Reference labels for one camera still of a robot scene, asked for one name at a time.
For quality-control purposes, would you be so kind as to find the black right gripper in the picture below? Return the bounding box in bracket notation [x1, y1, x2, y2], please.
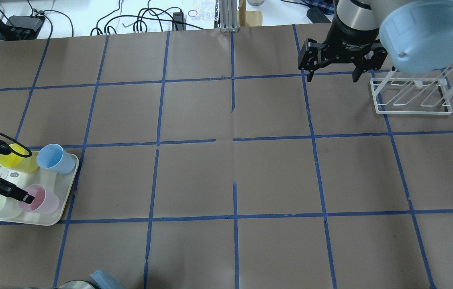
[298, 16, 388, 83]

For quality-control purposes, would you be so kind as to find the pink plastic cup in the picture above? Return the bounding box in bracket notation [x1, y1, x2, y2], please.
[18, 183, 61, 214]

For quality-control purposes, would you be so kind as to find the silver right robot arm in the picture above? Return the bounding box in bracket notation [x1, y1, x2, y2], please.
[298, 0, 453, 82]

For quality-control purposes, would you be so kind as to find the yellow plastic cup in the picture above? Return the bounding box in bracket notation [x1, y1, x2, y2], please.
[0, 151, 39, 173]

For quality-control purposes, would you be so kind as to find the light blue cup near rabbit logo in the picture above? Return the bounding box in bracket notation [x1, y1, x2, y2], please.
[36, 143, 77, 175]

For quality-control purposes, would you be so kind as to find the blue cup on side table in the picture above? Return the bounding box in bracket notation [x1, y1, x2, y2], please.
[90, 270, 124, 289]

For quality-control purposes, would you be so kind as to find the cream plastic tray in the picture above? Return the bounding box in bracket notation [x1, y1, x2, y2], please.
[0, 153, 80, 226]

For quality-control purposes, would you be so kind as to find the wooden mug tree stand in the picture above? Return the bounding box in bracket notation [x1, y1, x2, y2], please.
[237, 0, 263, 27]

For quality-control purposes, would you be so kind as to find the white wire cup rack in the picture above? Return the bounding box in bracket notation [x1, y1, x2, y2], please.
[369, 64, 453, 115]

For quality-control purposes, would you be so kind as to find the aluminium frame post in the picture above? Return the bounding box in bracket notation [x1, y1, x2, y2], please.
[217, 0, 239, 33]

